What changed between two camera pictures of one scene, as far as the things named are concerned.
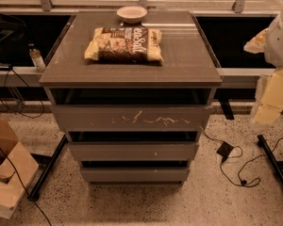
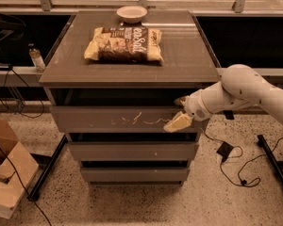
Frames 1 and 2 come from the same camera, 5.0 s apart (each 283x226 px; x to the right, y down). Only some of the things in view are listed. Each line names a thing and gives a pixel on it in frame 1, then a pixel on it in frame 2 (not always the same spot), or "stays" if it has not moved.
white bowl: [132, 14] stays
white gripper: [280, 46] → [194, 107]
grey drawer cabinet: [133, 123] stays
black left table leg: [35, 191] stays
